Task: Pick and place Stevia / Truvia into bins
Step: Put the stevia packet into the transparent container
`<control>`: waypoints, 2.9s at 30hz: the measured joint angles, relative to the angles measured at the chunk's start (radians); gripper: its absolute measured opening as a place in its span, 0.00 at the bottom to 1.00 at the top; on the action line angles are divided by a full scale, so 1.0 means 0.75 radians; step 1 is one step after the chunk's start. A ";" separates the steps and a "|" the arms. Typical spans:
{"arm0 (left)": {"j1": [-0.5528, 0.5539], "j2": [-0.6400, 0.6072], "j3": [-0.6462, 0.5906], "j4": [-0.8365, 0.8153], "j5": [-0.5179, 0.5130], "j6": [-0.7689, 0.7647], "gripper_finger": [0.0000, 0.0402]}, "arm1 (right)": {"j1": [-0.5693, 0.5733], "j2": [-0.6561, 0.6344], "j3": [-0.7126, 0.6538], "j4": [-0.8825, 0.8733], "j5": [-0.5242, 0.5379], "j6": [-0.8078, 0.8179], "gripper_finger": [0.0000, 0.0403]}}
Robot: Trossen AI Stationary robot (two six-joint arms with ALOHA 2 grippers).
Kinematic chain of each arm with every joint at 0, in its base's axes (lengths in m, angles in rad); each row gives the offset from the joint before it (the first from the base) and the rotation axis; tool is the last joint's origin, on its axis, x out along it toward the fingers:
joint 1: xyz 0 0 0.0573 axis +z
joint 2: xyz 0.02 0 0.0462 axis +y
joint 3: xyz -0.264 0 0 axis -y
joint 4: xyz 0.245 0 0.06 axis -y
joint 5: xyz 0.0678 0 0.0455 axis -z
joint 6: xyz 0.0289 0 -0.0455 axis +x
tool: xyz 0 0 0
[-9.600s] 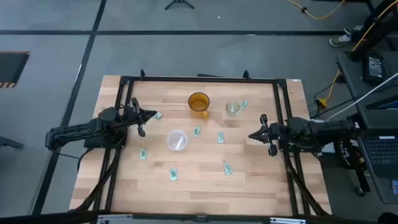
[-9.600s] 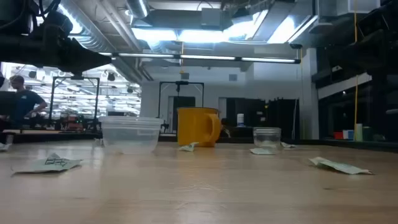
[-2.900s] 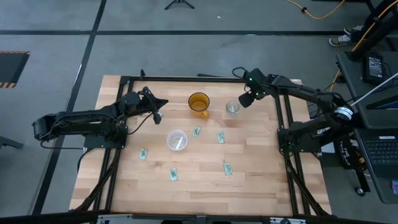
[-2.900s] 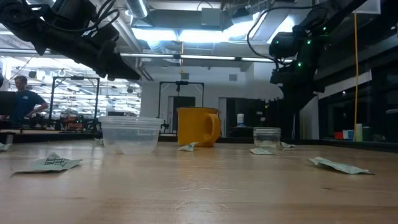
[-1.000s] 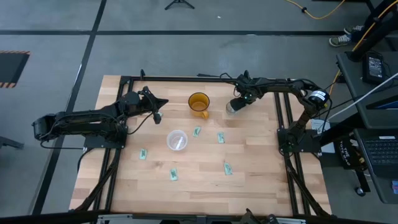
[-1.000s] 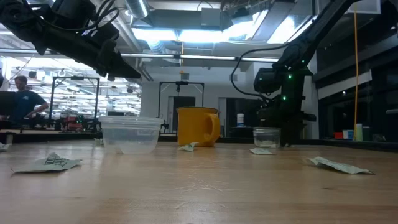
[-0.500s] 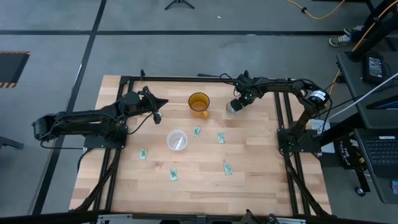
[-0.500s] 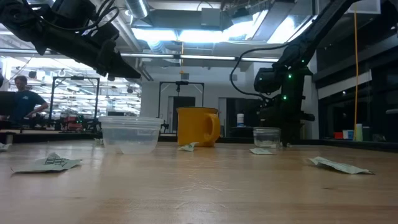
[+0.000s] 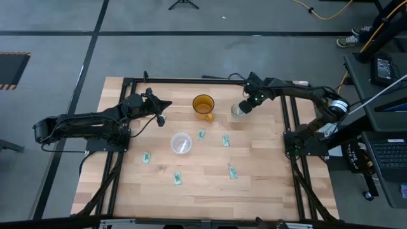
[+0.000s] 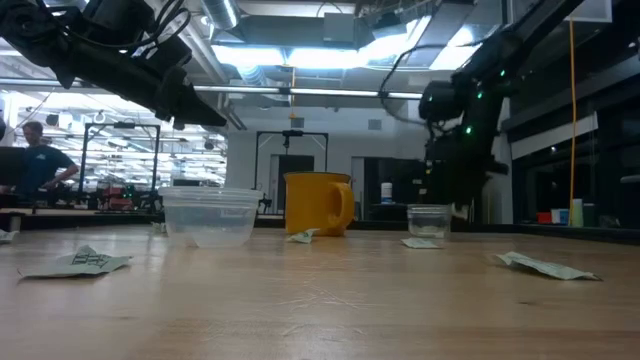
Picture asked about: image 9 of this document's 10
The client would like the grey desk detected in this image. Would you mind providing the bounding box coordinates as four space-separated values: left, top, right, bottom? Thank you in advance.
343 52 407 133

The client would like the yellow ceramic mug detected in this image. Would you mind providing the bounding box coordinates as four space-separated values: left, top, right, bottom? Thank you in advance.
191 94 216 123

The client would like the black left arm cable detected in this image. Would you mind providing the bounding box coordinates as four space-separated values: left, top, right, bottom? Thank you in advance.
128 94 160 139

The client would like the black tote bag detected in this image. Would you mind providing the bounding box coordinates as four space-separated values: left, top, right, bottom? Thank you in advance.
341 139 378 175

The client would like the black chair base leg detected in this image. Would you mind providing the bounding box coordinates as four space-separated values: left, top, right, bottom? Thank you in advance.
0 139 25 153

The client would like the white rod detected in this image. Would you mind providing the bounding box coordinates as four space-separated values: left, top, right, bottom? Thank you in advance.
348 73 407 115

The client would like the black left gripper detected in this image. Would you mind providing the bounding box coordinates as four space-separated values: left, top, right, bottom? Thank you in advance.
141 88 173 127

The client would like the yellow extension cable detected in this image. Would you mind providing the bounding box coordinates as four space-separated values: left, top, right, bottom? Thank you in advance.
336 0 407 93

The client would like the clear plastic cup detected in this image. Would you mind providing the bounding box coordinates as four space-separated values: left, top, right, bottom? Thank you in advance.
170 132 193 155

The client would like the black laptop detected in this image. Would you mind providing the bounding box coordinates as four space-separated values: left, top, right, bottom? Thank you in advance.
361 130 407 209

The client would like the black hazard-striped floor mat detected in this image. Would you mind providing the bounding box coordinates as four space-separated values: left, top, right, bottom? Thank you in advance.
0 51 32 91

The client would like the black tripod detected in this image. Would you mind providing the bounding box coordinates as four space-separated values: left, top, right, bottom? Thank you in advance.
167 0 200 11

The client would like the black power adapter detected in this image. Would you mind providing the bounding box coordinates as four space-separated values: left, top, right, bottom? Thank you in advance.
371 52 394 87

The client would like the person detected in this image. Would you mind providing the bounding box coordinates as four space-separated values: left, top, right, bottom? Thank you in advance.
336 25 375 48

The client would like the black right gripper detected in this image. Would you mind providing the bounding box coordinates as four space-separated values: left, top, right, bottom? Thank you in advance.
238 71 271 115

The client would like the black metal bar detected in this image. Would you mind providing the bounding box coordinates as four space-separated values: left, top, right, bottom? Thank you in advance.
0 215 407 229

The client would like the small clear glass jar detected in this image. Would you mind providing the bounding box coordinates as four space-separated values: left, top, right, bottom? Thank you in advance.
230 103 251 120

